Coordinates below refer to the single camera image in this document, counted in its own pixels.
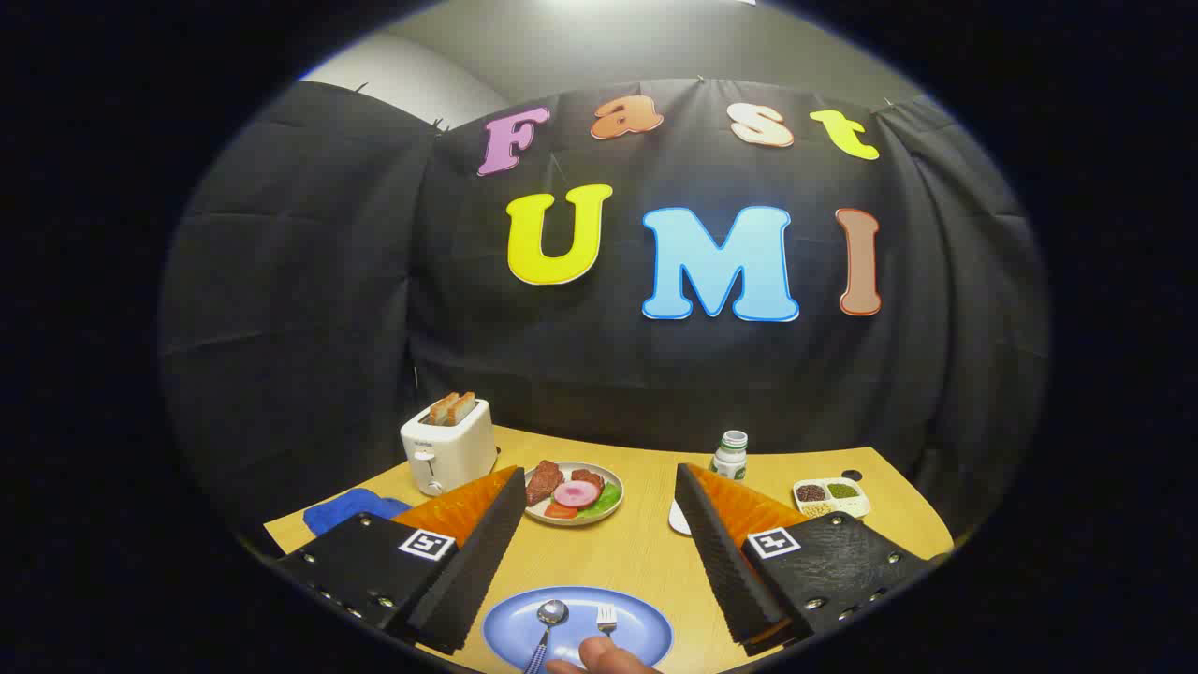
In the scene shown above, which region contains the blue folded cloth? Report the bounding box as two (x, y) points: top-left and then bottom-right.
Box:
(302, 487), (413, 537)

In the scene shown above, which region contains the white toaster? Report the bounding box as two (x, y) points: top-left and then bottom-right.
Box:
(400, 398), (499, 497)

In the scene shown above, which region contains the white divided seasoning tray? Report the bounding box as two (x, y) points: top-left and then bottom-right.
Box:
(792, 477), (871, 520)

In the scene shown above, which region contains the checked-handle metal spoon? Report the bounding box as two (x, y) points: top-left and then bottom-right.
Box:
(522, 599), (570, 674)

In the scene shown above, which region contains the blue round plate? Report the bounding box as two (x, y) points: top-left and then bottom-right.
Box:
(482, 586), (675, 674)

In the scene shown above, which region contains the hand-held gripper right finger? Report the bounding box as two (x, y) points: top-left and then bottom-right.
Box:
(674, 462), (942, 656)

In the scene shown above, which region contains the white food plate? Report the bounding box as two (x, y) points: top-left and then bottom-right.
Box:
(522, 461), (625, 527)

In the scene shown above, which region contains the brown steak piece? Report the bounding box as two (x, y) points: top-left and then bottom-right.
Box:
(526, 460), (564, 506)

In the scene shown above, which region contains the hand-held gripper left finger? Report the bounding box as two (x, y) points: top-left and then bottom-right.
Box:
(274, 465), (528, 655)

